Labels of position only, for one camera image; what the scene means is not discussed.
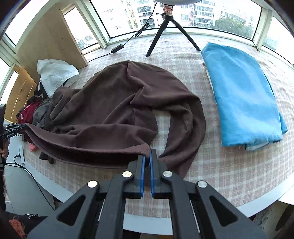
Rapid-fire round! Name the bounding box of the person left hand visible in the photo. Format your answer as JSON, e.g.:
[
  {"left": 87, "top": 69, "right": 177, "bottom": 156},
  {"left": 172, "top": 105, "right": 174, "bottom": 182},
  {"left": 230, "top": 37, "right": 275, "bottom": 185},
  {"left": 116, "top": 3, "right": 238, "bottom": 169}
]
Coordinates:
[{"left": 0, "top": 139, "right": 10, "bottom": 159}]

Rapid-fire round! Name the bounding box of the pink cloth piece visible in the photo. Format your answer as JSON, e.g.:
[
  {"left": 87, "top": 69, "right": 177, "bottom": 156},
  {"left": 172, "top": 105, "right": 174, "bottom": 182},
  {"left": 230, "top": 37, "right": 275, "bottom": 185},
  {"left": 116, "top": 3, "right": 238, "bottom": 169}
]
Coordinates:
[{"left": 28, "top": 143, "right": 38, "bottom": 152}]

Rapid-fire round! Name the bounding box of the black garment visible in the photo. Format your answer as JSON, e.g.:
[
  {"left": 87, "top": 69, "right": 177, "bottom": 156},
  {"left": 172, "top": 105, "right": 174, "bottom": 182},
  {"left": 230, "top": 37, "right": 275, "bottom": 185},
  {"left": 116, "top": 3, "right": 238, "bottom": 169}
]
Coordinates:
[{"left": 34, "top": 81, "right": 49, "bottom": 101}]

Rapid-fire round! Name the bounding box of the red garment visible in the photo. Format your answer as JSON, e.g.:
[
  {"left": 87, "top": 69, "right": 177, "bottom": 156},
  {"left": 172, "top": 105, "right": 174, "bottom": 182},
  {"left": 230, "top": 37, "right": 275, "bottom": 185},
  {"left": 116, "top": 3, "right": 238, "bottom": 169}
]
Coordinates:
[{"left": 17, "top": 99, "right": 42, "bottom": 124}]

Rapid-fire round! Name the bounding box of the light wooden board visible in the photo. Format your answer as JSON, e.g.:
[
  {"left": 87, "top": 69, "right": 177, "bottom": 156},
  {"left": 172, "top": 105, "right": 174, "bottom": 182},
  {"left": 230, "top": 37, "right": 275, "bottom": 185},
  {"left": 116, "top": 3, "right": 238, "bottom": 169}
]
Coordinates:
[{"left": 15, "top": 1, "right": 88, "bottom": 83}]

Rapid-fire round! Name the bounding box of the pine plank headboard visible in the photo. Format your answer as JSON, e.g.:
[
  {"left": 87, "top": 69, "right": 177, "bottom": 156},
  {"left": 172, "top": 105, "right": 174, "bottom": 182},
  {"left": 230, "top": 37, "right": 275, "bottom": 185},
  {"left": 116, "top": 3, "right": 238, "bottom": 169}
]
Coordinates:
[{"left": 4, "top": 66, "right": 36, "bottom": 123}]

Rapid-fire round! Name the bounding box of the black cable with inline remote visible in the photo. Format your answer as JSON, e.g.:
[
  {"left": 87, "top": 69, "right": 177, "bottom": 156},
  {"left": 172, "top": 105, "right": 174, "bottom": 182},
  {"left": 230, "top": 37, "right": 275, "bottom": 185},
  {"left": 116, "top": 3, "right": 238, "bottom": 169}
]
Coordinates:
[{"left": 88, "top": 2, "right": 159, "bottom": 63}]

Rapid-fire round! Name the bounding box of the brown fleece garment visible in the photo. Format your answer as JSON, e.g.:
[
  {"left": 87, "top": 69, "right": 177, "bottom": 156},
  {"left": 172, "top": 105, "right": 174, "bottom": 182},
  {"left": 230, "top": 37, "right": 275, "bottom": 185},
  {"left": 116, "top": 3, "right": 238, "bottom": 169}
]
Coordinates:
[{"left": 26, "top": 61, "right": 206, "bottom": 176}]

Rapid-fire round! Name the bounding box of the grey garment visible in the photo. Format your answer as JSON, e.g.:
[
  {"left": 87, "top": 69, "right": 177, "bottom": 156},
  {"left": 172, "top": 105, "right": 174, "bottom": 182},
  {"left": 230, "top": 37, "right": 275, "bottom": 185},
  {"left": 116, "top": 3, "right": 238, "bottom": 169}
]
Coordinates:
[{"left": 32, "top": 99, "right": 52, "bottom": 129}]

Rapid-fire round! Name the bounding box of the white ring light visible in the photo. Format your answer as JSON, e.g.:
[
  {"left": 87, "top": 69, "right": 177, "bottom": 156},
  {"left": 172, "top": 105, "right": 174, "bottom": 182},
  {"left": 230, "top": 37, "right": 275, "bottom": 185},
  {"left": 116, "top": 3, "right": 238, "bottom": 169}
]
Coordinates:
[{"left": 157, "top": 0, "right": 201, "bottom": 6}]

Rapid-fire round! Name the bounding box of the folded blue cloth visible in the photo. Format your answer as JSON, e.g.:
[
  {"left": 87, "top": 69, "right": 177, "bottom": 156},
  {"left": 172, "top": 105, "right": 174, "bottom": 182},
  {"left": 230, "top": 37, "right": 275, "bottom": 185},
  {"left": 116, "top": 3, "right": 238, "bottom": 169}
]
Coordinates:
[{"left": 201, "top": 42, "right": 288, "bottom": 151}]

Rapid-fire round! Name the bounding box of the white cotton garment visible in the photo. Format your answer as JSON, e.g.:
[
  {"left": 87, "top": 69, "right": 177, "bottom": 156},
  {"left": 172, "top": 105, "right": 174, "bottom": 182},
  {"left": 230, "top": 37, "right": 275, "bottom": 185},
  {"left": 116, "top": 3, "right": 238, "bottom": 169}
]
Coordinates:
[{"left": 37, "top": 59, "right": 80, "bottom": 98}]

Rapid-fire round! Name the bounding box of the black camera box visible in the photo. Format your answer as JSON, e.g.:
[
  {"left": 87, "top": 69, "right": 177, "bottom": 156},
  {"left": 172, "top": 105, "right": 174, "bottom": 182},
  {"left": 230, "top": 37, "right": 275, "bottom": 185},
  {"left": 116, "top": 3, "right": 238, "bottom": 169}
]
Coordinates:
[{"left": 0, "top": 104, "right": 6, "bottom": 134}]

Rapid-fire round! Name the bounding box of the white power adapter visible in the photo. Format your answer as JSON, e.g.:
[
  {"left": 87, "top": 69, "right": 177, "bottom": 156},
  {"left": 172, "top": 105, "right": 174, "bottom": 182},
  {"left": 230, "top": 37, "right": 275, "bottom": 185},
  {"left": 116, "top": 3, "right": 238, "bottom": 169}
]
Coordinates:
[{"left": 18, "top": 146, "right": 25, "bottom": 164}]

